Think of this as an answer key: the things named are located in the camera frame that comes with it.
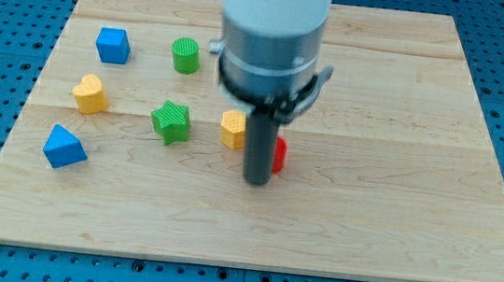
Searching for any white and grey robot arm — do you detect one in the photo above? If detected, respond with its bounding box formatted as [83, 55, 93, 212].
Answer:
[212, 0, 332, 125]

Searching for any yellow hexagon block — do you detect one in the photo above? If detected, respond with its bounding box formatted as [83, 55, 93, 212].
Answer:
[220, 110, 246, 149]

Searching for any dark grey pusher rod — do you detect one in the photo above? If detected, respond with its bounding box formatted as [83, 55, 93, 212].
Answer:
[243, 108, 279, 186]

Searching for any yellow heart block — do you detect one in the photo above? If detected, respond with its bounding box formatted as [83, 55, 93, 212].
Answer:
[72, 74, 108, 115]

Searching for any light wooden board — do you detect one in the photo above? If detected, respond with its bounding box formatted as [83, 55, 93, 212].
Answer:
[0, 0, 504, 282]

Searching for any green cylinder block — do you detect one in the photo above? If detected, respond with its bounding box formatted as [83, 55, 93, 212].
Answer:
[171, 37, 200, 74]

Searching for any green star block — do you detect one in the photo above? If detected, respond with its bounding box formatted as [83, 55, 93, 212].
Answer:
[150, 100, 191, 146]

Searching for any blue cube block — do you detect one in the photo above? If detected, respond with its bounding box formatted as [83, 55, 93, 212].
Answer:
[95, 27, 131, 64]

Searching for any red block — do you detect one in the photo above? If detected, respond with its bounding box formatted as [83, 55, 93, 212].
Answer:
[272, 135, 288, 174]

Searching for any blue triangle block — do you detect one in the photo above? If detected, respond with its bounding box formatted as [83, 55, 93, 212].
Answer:
[43, 124, 87, 169]

